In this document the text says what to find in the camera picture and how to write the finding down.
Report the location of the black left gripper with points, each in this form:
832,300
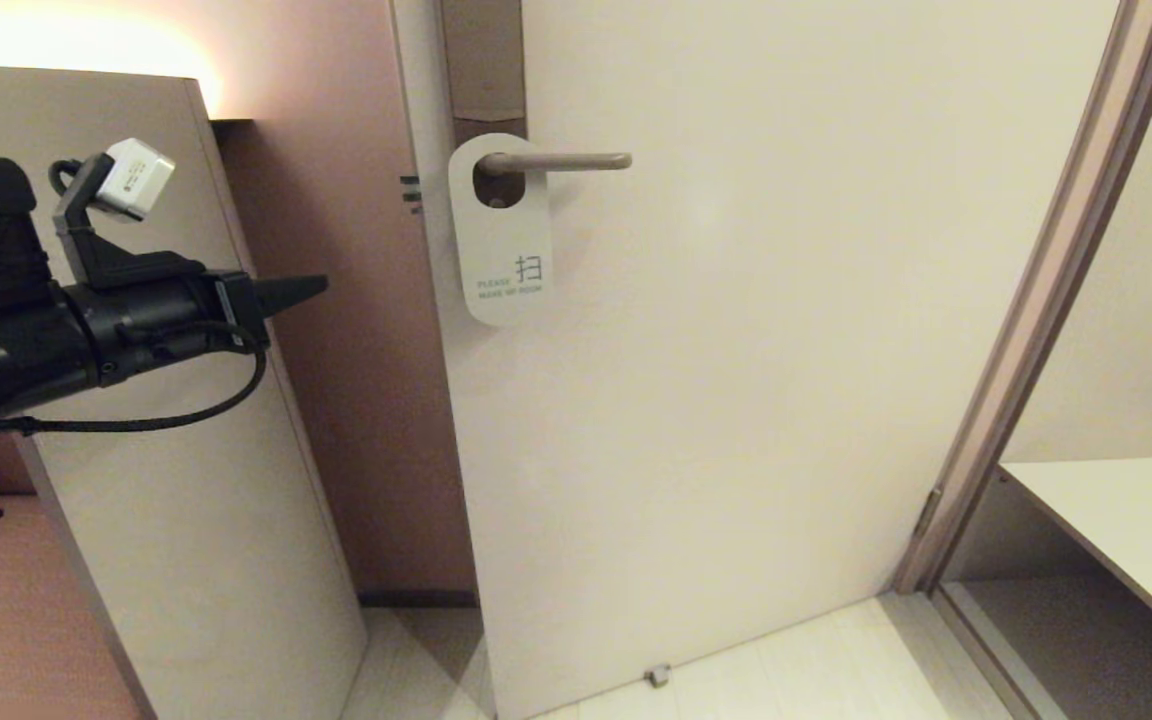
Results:
166,320

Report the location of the blue do-not-disturb door hanger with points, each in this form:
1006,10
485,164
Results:
506,250

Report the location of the metal lock plate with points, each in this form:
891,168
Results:
483,60

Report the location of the white door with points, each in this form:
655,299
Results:
736,400

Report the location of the beige upright panel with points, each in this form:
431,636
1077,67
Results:
186,520

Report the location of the dark skirting board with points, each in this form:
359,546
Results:
416,598

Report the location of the small grey floor doorstop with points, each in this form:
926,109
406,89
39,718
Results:
656,676

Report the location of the white shelf board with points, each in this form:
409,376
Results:
1136,520

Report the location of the black camera bracket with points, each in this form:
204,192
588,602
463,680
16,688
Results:
106,260

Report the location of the beige door frame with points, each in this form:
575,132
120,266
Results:
1036,300

